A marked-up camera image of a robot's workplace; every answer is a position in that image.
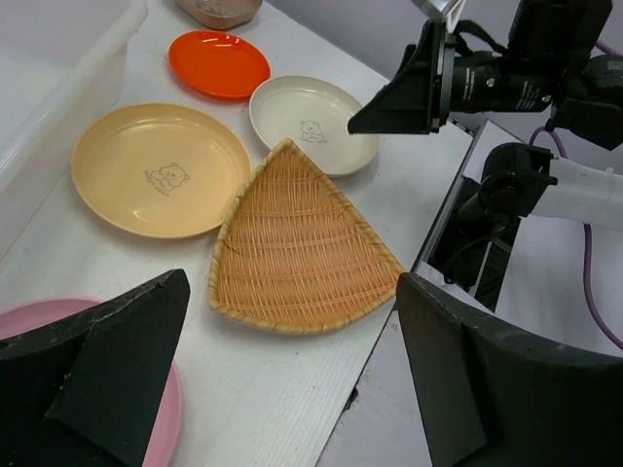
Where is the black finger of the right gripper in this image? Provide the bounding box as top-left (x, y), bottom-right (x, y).
top-left (348, 20), bottom-right (446, 134)

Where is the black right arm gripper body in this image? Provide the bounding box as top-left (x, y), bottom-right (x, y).
top-left (442, 1), bottom-right (622, 151)

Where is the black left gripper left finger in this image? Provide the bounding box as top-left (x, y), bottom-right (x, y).
top-left (1, 269), bottom-right (190, 466)

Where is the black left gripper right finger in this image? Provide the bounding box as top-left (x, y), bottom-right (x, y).
top-left (396, 273), bottom-right (622, 466)

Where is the cream white bear plate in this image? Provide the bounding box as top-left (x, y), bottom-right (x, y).
top-left (248, 76), bottom-right (380, 177)

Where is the pink round plate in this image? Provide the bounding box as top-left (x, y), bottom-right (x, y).
top-left (1, 298), bottom-right (183, 467)

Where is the orange round plate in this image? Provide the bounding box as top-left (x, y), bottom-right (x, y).
top-left (168, 30), bottom-right (272, 101)

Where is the woven triangular bamboo tray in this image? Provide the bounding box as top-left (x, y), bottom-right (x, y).
top-left (207, 139), bottom-right (405, 335)

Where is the brown square plate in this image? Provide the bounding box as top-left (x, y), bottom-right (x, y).
top-left (175, 0), bottom-right (264, 30)

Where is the large tan bear plate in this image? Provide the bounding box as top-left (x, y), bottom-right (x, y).
top-left (71, 103), bottom-right (251, 239)

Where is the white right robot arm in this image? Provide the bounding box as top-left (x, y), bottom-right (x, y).
top-left (348, 1), bottom-right (622, 466)

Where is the white plastic bin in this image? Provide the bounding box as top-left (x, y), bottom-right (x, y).
top-left (1, 1), bottom-right (148, 253)

